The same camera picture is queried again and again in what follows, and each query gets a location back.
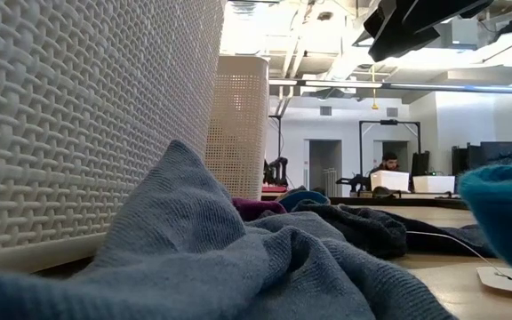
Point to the white radiator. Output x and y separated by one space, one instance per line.
331 182

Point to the black background robot arm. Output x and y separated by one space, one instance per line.
358 182

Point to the tall white storage bin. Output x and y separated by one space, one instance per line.
389 181

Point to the black monitor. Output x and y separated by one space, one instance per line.
420 164

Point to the blue-grey knit cloth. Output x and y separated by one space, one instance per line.
194 249

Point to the white perforated laundry basket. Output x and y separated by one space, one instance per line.
238 133

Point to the black cabinet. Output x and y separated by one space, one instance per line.
500 155

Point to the black portal frame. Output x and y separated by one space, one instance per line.
389 122

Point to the low white storage bin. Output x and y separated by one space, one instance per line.
434 184

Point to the person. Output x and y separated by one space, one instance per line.
389 161

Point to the white paper tag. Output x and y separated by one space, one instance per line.
505 284

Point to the white weave-pattern laundry basket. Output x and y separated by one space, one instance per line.
60 111

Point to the wall air vent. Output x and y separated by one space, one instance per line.
325 111
392 112

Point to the purple garment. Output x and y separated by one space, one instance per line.
256 209

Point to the bright blue fuzzy cloth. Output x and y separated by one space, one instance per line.
505 213

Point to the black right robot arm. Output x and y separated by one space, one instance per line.
398 31

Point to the long ceiling light strip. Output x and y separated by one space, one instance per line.
340 83

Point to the dark navy knit cloth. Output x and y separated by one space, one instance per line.
371 231

